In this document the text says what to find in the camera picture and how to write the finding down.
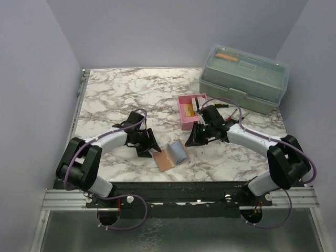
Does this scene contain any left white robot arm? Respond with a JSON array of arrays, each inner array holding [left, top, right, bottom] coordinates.
[[55, 109, 162, 207]]

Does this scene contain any orange tool inside toolbox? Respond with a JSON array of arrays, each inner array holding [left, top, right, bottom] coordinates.
[[215, 53, 239, 61]]

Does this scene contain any silver credit cards stack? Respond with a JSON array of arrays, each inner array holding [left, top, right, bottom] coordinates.
[[191, 96, 206, 112]]

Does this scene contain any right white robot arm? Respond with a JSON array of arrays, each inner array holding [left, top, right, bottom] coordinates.
[[185, 105, 311, 206]]

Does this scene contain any aluminium mounting rail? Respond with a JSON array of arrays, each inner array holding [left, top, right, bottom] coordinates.
[[42, 187, 320, 212]]

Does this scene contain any gold credit card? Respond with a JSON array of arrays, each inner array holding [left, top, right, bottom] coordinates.
[[183, 103, 195, 117]]

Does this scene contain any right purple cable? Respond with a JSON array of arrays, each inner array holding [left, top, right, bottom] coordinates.
[[201, 97, 317, 229]]

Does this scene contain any red blue screwdriver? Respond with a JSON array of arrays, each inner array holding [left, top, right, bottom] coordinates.
[[225, 109, 240, 124]]

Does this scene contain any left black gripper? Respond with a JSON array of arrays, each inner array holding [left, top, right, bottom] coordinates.
[[131, 128, 161, 158]]

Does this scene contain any yellow black screwdriver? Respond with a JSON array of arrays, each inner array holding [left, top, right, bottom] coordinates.
[[214, 103, 229, 108]]

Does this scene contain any tan leather card holder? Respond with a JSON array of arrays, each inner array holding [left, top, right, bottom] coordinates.
[[153, 140, 189, 172]]

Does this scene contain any pink card box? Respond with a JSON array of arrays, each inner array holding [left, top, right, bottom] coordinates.
[[177, 93, 207, 130]]

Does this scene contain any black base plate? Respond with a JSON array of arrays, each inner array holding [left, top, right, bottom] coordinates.
[[54, 181, 307, 218]]

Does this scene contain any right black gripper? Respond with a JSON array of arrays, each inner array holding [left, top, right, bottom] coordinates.
[[186, 121, 214, 147]]

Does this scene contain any green plastic toolbox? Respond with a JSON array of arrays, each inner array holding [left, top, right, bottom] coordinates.
[[199, 45, 290, 114]]

